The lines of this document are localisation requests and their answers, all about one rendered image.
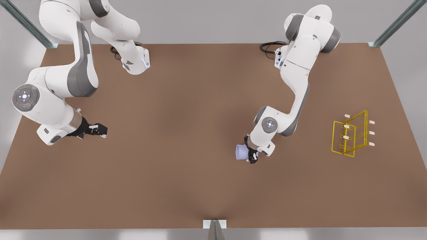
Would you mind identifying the pale blue cup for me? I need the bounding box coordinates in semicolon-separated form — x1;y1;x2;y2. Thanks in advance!
236;144;259;160

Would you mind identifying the black cable loop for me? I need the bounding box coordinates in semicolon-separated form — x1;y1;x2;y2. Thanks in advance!
110;41;143;61
260;41;288;60

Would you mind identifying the silver frame post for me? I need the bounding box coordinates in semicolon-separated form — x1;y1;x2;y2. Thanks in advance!
203;219;227;240
0;0;59;49
368;0;427;47

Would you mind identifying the yellow wire cup holder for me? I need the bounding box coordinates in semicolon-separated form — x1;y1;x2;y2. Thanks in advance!
331;110;375;158

